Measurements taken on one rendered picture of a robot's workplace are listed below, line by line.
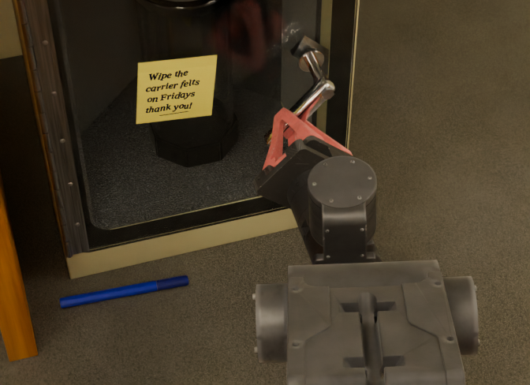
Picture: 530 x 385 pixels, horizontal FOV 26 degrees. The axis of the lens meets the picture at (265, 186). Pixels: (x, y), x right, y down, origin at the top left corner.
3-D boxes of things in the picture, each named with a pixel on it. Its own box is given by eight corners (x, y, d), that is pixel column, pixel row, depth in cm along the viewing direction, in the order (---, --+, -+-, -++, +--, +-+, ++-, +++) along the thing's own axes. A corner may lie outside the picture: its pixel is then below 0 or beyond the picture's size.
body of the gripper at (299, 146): (296, 132, 102) (321, 192, 98) (370, 170, 109) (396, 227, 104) (248, 178, 105) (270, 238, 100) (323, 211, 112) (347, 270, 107)
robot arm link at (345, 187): (292, 356, 96) (395, 352, 96) (285, 274, 87) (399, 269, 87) (290, 243, 104) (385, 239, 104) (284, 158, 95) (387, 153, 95)
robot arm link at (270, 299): (257, 382, 56) (481, 374, 55) (253, 264, 57) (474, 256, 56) (285, 360, 98) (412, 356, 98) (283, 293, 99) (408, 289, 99)
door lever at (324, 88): (265, 120, 116) (247, 110, 115) (328, 55, 113) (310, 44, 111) (281, 155, 113) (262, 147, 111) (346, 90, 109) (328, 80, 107)
